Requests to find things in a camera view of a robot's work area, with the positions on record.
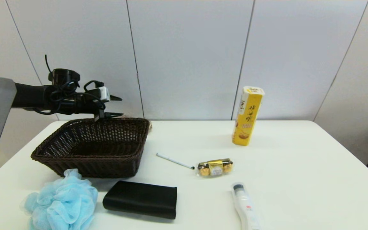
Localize dark brown wicker basket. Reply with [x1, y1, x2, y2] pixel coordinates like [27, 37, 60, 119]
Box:
[31, 117, 150, 178]

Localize white pen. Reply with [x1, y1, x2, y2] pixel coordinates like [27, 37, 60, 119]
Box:
[156, 153, 195, 170]

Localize black rectangular pouch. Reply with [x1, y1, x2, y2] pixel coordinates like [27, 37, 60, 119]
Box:
[103, 180, 177, 220]

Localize light blue bath loofah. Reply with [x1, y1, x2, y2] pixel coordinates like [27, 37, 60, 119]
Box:
[21, 169, 99, 230]

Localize gold chocolate balls pack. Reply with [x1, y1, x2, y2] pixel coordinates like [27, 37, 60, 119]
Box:
[197, 158, 234, 177]

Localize tall yellow snack box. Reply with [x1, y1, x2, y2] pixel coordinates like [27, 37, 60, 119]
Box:
[232, 86, 265, 147]

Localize white plastic bottle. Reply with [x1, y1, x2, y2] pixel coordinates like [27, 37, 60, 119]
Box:
[231, 182, 262, 230]

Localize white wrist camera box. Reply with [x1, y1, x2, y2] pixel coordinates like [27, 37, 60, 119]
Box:
[95, 86, 111, 103]

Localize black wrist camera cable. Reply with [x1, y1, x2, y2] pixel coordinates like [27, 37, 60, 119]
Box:
[33, 72, 107, 115]

